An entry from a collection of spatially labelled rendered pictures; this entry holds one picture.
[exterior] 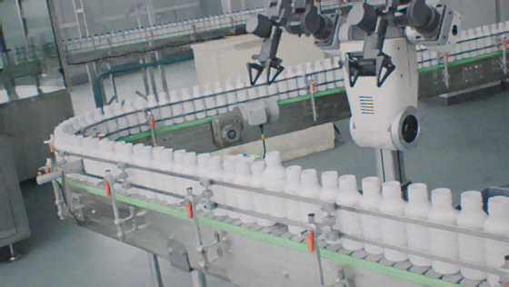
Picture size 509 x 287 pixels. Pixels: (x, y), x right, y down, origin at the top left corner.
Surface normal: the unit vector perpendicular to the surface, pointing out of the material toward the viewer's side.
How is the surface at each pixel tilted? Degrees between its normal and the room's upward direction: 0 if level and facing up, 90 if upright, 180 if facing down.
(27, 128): 90
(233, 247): 90
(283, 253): 90
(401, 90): 101
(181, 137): 90
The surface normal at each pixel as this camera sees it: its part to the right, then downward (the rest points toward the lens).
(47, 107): 0.66, 0.07
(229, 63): 0.40, 0.15
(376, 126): -0.76, 0.26
